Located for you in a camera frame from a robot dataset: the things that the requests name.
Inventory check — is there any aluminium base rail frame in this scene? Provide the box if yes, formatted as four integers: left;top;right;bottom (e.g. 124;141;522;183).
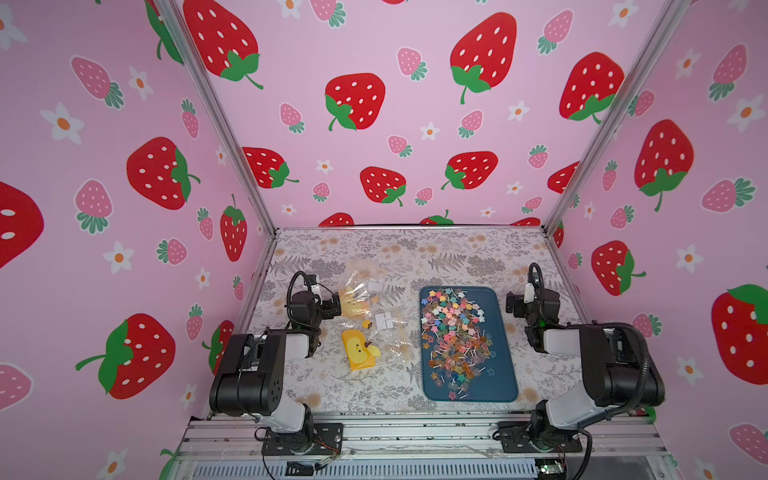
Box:
161;411;683;479

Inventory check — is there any black corrugated left cable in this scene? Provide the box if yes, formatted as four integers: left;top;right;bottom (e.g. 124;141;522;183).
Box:
285;270;322;331

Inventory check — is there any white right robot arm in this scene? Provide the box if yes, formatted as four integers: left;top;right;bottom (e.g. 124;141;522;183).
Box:
494;283;666;451

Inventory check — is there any teal plastic tray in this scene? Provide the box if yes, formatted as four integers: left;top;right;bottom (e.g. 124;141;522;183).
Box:
418;285;520;403

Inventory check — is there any clear ziploc candy bag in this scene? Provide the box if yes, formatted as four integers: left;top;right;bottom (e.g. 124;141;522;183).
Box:
338;258;389;321

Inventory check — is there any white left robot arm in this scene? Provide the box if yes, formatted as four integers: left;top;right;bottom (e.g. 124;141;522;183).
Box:
209;291;341;454

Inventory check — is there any black corrugated cable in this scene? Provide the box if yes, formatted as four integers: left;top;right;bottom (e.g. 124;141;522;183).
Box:
285;270;322;331
526;262;655;421

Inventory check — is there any black corrugated right cable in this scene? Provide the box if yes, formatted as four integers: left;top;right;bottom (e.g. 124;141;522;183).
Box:
526;262;655;421

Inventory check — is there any ziploc bag with yellow duck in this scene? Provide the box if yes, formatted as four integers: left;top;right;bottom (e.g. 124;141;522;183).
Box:
341;309;416;372

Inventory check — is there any pile of colourful candies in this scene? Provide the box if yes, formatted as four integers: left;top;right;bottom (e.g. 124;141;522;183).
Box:
418;287;498;402

